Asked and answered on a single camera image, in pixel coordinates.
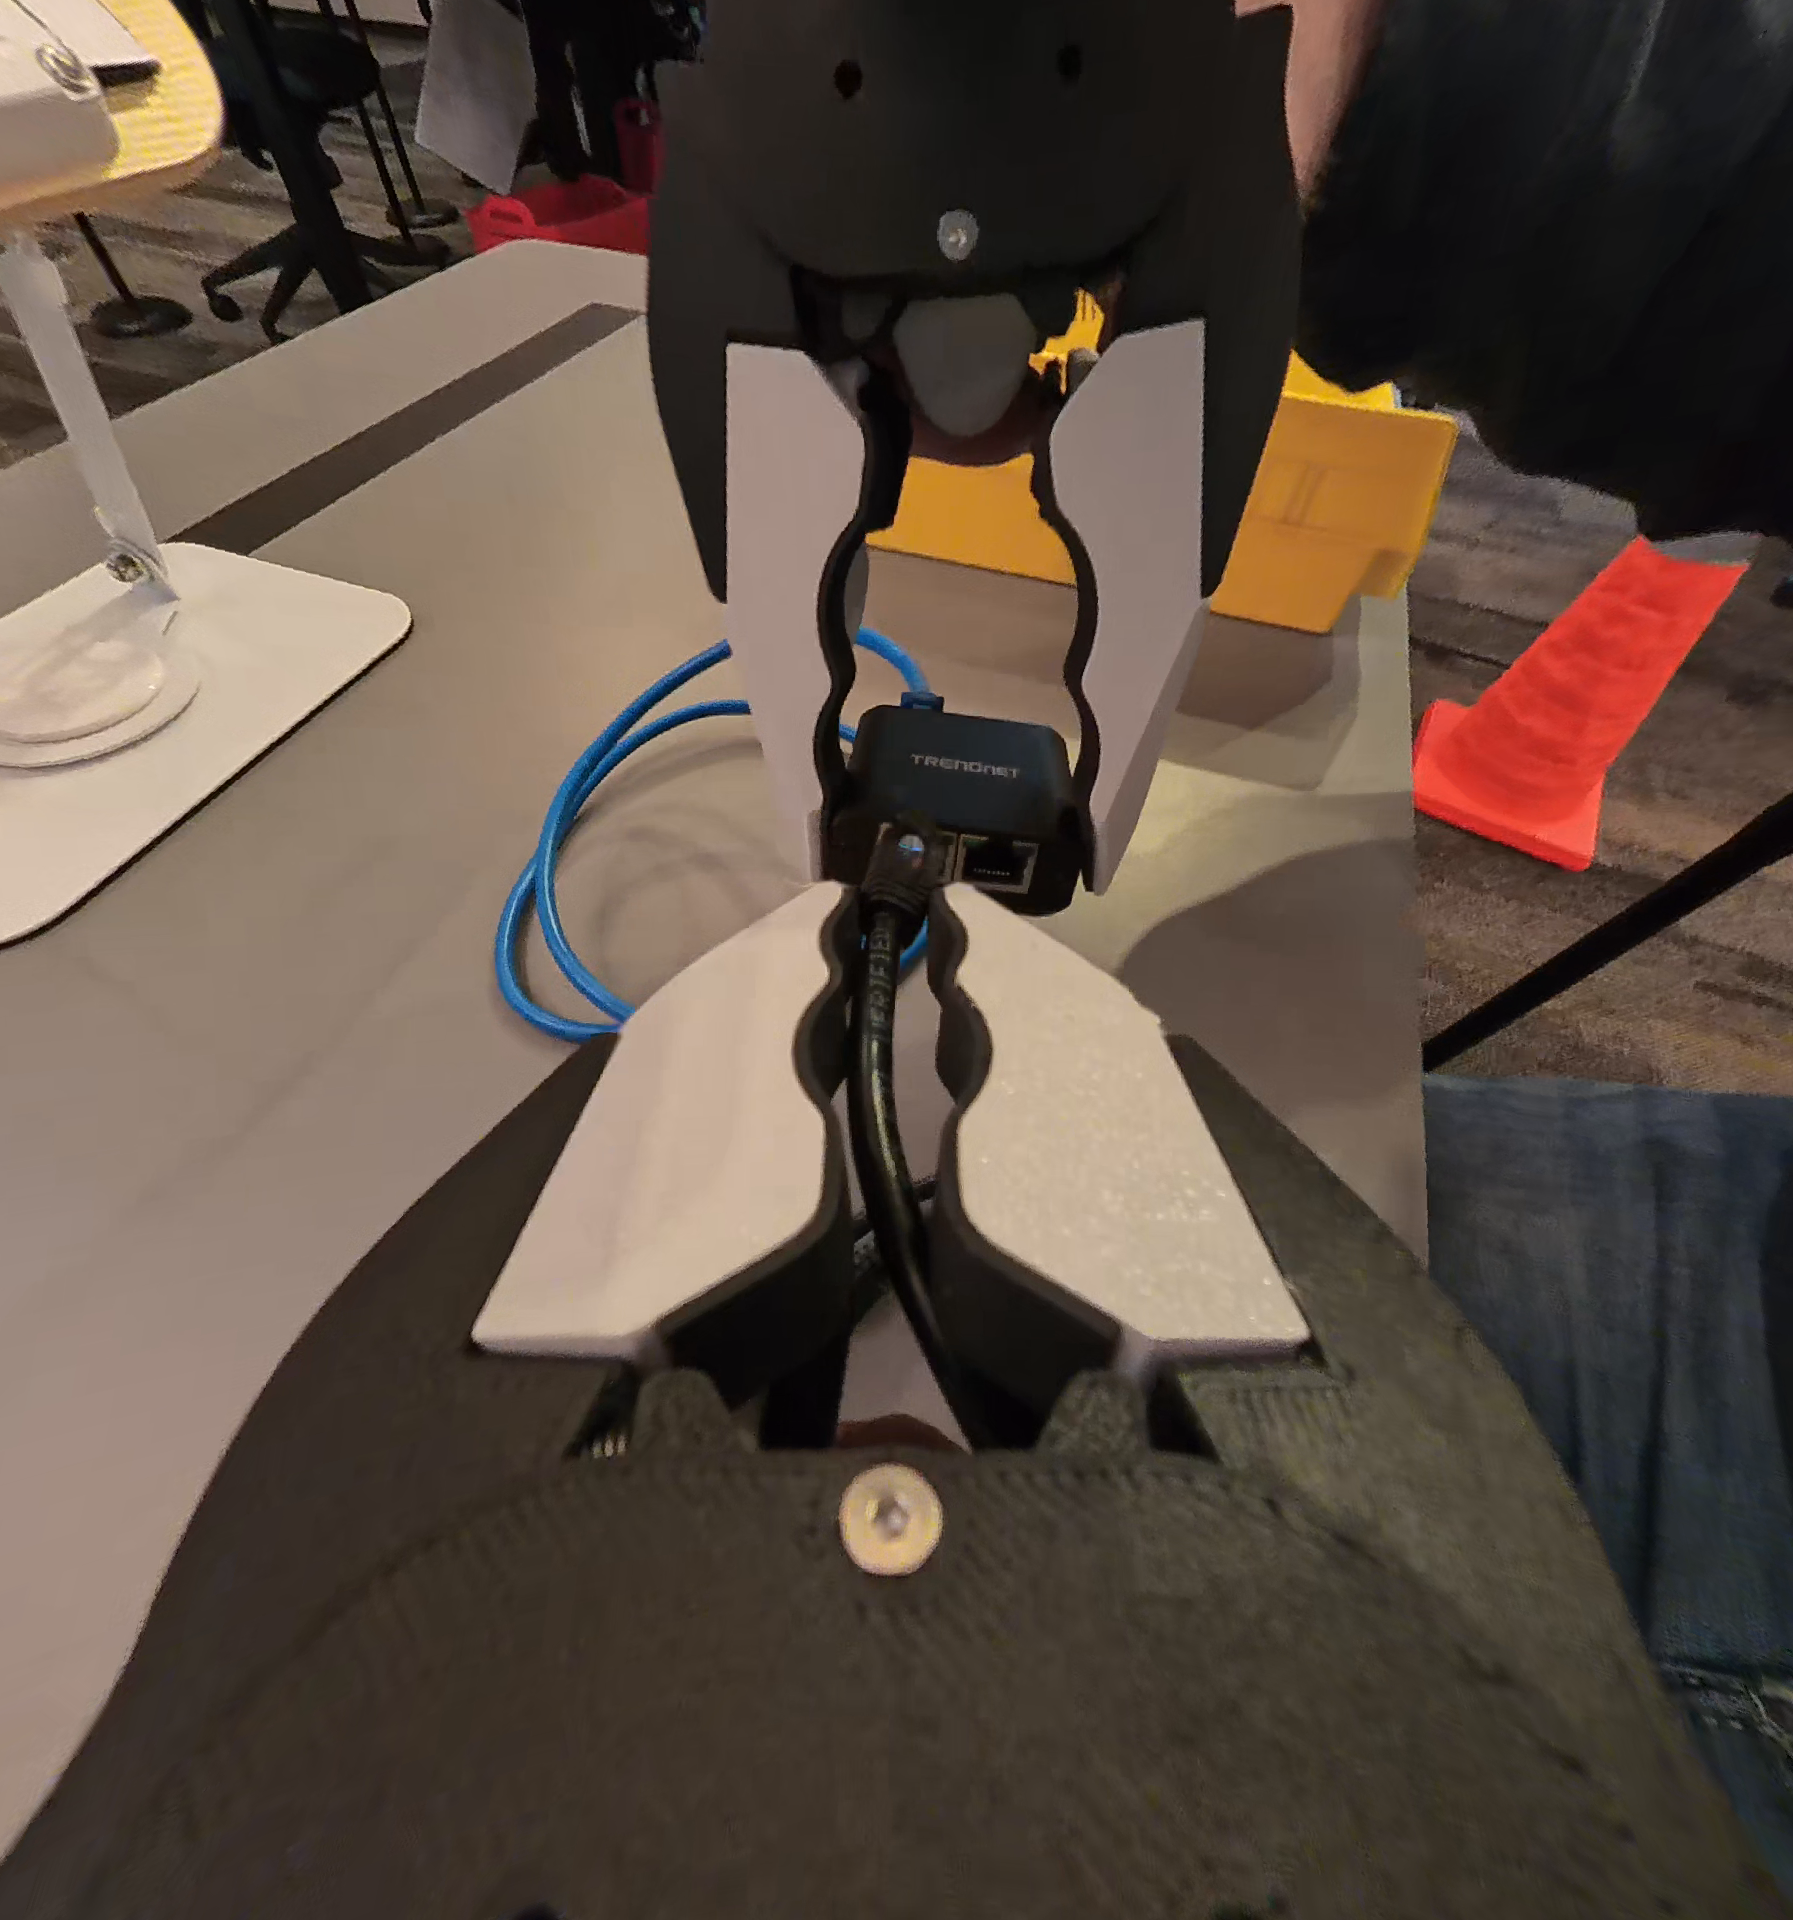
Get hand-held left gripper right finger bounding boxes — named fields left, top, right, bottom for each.
left=926, top=885, right=1315, bottom=1428

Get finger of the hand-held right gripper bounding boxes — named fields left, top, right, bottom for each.
left=1031, top=319, right=1214, bottom=898
left=722, top=342, right=901, bottom=883

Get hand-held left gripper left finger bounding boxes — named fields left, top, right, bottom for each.
left=472, top=880, right=856, bottom=1419

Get yellow plastic bin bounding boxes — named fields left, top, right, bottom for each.
left=866, top=293, right=1461, bottom=632

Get black ethernet cable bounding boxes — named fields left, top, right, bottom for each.
left=833, top=810, right=996, bottom=1455

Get black network adapter box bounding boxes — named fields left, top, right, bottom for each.
left=818, top=704, right=1096, bottom=915

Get blue ethernet cable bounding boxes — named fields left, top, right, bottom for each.
left=495, top=621, right=949, bottom=1042

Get person's right forearm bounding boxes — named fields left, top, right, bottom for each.
left=1292, top=0, right=1793, bottom=563

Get person's right hand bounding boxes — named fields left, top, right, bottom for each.
left=1239, top=0, right=1386, bottom=211

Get red plastic bin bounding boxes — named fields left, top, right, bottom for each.
left=467, top=171, right=651, bottom=254

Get orange traffic cone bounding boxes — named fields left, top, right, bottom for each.
left=1413, top=535, right=1753, bottom=872

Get white paper sheet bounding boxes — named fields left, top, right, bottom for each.
left=416, top=0, right=560, bottom=189

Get person's blue jeans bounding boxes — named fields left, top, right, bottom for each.
left=1421, top=1071, right=1793, bottom=1920

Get white document stand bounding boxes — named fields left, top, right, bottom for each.
left=0, top=0, right=416, bottom=955

